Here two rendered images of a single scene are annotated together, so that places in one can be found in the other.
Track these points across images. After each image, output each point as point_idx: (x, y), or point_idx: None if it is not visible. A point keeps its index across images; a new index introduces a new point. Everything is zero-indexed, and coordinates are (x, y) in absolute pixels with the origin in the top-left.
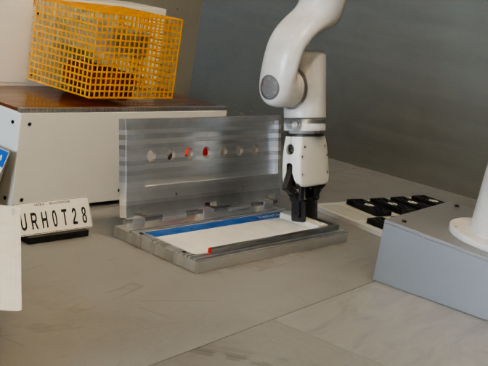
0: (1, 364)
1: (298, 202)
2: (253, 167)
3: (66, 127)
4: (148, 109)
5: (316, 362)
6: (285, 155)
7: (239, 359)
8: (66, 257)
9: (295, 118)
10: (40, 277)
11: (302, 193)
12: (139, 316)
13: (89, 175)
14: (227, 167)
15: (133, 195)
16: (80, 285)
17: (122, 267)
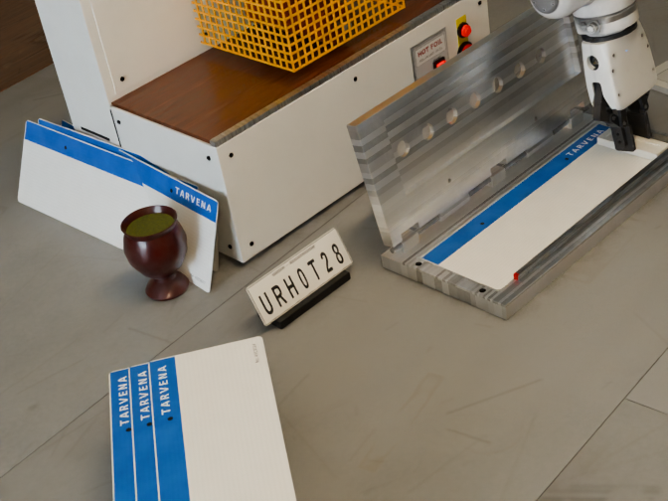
0: None
1: (619, 128)
2: (544, 81)
3: (278, 131)
4: (378, 47)
5: None
6: (586, 72)
7: None
8: (334, 342)
9: (590, 19)
10: (312, 403)
11: (623, 115)
12: (451, 452)
13: (326, 169)
14: (508, 101)
15: (395, 215)
16: (365, 403)
17: (409, 341)
